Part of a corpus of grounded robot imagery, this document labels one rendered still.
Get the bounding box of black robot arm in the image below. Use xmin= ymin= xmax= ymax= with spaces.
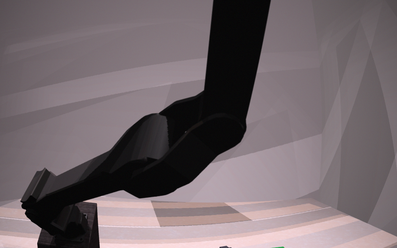
xmin=20 ymin=0 xmax=271 ymax=242

